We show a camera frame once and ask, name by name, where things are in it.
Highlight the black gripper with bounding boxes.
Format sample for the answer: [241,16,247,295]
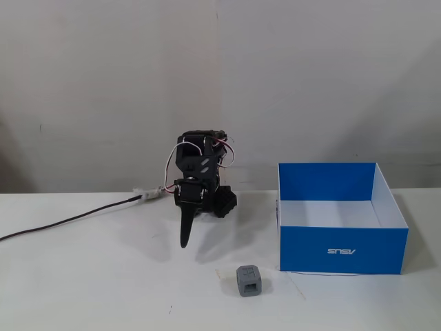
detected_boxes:
[173,177,208,249]

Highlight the gray block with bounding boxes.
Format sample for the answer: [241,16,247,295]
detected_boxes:
[236,264,263,298]

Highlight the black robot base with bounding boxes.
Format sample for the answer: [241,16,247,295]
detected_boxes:
[214,185,238,220]

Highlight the blue cardboard box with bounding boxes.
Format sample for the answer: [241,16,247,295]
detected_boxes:
[276,162,410,275]

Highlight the clear tape patch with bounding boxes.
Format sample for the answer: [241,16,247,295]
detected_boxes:
[214,268,239,281]

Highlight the white tape cable joint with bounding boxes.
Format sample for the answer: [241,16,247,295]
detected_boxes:
[132,185,167,201]

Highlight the white and red arm wires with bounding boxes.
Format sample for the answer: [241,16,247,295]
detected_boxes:
[161,135,238,194]

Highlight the black power cable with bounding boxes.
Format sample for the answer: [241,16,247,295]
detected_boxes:
[0,194,143,243]

